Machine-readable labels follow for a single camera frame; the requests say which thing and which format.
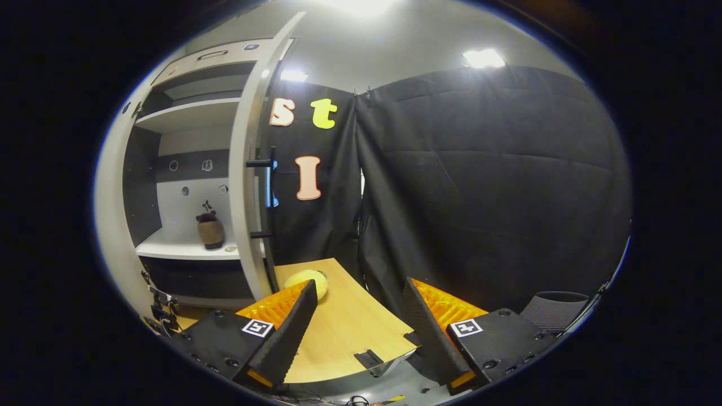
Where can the ceiling light panel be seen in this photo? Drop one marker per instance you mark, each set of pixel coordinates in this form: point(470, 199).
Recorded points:
point(361, 5)
point(293, 75)
point(483, 58)

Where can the black backdrop cloth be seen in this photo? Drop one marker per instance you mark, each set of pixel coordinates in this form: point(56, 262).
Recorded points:
point(479, 197)

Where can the brown slipper shoe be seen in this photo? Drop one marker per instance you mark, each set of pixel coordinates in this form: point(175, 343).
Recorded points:
point(210, 231)

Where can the white shoe cabinet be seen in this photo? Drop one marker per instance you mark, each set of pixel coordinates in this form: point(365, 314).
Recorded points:
point(180, 248)

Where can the black mesh office chair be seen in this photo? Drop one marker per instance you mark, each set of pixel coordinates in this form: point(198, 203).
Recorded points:
point(555, 313)

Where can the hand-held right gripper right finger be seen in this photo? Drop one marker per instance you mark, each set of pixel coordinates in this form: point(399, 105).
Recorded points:
point(431, 338)

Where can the yellow plush toy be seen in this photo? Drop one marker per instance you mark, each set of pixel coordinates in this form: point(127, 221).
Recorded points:
point(313, 279)

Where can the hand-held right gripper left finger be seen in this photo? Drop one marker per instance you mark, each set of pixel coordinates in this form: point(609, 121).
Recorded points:
point(290, 338)

